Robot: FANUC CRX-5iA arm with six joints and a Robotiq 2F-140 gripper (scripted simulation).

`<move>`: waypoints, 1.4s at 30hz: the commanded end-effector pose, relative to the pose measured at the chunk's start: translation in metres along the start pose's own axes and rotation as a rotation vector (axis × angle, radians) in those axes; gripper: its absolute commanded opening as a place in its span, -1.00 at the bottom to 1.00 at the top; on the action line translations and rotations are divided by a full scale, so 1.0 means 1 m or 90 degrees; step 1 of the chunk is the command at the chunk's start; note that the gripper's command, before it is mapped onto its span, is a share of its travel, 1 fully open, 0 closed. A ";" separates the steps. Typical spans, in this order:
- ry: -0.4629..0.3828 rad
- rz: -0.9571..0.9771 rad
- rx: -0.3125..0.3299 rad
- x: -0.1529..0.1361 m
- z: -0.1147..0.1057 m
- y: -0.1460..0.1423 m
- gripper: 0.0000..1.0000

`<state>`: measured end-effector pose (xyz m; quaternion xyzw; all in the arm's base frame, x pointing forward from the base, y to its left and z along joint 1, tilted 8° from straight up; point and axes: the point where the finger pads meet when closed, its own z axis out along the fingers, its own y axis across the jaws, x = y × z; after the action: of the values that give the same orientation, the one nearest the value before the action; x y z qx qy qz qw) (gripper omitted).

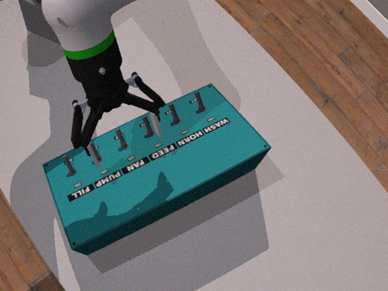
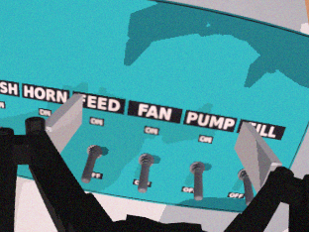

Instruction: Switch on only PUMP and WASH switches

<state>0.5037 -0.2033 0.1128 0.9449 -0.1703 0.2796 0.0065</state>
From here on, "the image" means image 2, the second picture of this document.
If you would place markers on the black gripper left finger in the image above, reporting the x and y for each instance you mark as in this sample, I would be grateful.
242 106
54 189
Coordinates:
70 208

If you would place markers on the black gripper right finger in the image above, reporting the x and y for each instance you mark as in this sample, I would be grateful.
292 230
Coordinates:
273 184

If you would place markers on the teal switch console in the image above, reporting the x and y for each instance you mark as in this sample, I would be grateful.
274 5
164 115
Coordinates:
166 87

